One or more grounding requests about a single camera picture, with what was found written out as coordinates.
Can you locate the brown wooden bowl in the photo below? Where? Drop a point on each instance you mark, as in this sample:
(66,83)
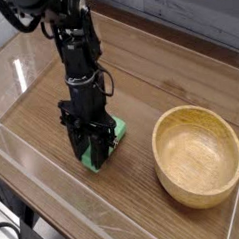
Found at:
(196,156)

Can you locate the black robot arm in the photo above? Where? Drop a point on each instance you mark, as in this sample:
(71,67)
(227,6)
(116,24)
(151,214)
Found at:
(69,24)

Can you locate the green rectangular block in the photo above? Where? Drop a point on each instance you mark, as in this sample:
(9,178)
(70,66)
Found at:
(119,132)

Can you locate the clear acrylic tray wall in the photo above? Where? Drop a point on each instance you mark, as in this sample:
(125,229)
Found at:
(154,69)

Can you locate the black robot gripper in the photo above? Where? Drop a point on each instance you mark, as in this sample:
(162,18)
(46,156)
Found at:
(84,115)

